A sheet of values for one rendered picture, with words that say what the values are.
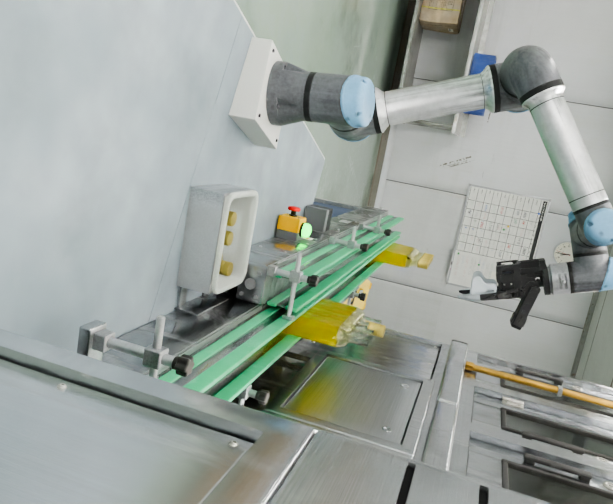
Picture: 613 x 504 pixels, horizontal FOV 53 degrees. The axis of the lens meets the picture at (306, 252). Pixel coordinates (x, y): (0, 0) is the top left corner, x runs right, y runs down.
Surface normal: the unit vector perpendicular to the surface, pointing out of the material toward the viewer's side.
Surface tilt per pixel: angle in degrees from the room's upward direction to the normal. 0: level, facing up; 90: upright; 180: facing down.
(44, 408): 90
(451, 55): 90
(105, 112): 0
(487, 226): 90
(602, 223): 88
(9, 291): 0
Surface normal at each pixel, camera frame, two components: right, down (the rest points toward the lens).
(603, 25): -0.29, 0.14
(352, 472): 0.18, -0.96
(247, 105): -0.22, -0.18
